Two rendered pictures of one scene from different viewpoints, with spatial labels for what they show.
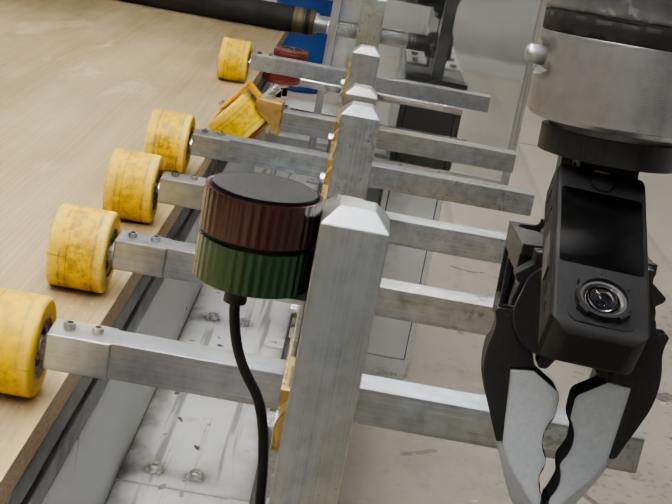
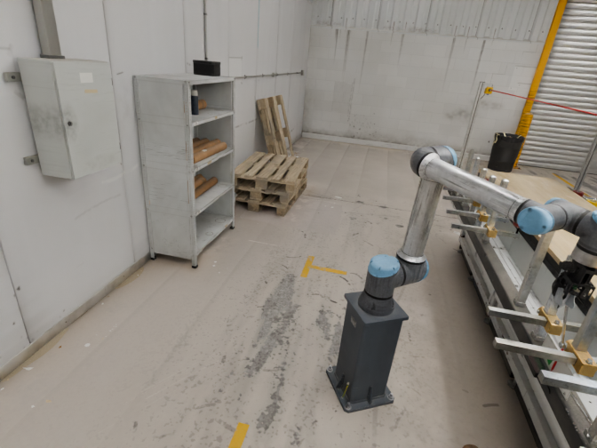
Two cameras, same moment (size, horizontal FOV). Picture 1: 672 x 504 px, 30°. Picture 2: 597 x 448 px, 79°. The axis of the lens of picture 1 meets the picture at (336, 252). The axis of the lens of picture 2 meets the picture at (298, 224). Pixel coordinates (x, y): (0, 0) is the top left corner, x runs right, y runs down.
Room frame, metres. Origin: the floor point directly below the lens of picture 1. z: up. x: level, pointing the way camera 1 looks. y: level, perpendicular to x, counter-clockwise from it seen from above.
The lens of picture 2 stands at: (1.87, -0.85, 1.76)
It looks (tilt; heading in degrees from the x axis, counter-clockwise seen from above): 25 degrees down; 192
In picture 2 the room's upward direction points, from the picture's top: 5 degrees clockwise
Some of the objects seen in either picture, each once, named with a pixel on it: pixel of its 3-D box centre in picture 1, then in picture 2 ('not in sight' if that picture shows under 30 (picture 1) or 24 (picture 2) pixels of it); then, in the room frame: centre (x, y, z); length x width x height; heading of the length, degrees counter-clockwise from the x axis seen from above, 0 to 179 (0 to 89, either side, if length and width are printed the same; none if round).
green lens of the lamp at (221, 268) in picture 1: (253, 257); not in sight; (0.61, 0.04, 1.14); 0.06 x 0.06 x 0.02
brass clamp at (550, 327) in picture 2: not in sight; (549, 320); (0.38, -0.01, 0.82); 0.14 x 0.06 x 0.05; 1
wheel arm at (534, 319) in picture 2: not in sight; (541, 321); (0.40, -0.05, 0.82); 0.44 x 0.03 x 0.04; 91
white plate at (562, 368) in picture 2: not in sight; (556, 364); (0.58, -0.03, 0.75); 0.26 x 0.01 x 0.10; 1
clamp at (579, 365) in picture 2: not in sight; (579, 356); (0.63, 0.00, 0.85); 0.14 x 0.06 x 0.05; 1
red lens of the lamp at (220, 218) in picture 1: (261, 210); not in sight; (0.61, 0.04, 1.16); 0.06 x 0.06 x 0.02
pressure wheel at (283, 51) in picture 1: (288, 71); not in sight; (2.90, 0.19, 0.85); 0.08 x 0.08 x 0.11
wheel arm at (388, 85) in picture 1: (361, 79); not in sight; (2.40, 0.01, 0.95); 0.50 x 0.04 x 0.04; 91
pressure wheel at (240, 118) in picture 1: (237, 120); not in sight; (1.90, 0.19, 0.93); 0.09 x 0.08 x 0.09; 91
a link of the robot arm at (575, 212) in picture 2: not in sight; (563, 215); (0.56, -0.21, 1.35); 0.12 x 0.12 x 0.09; 41
